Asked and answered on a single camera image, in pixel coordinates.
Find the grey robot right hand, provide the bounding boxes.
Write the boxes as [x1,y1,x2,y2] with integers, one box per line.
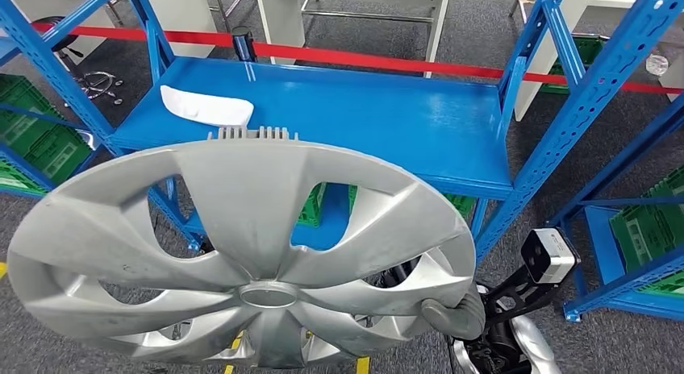
[420,285,486,342]

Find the silver plastic wheel hubcap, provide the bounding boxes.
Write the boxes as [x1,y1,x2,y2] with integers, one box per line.
[6,126,478,370]

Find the blue metal shelf rack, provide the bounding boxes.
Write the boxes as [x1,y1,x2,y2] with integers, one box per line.
[0,0,684,263]
[550,93,684,323]
[0,40,111,201]

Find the white curved plastic part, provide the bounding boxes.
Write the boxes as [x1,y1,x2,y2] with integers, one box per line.
[159,85,256,130]

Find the green plastic crate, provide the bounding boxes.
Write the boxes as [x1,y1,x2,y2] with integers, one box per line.
[609,165,684,298]
[0,73,62,159]
[348,185,478,220]
[0,160,47,197]
[297,181,328,228]
[540,35,605,95]
[23,127,93,187]

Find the white desk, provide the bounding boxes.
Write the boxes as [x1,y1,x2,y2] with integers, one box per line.
[0,0,218,60]
[514,0,648,122]

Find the red barrier belt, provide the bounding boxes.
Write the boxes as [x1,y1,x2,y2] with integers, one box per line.
[31,21,684,95]

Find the white table steel bars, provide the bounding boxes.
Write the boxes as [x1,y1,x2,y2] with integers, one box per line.
[255,0,453,79]

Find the black stool chrome base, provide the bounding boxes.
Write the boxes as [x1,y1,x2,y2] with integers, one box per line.
[31,16,124,106]

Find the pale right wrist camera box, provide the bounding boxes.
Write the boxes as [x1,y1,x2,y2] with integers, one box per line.
[520,227,582,285]

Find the black barrier post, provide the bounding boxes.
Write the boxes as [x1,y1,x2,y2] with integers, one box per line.
[231,26,259,63]

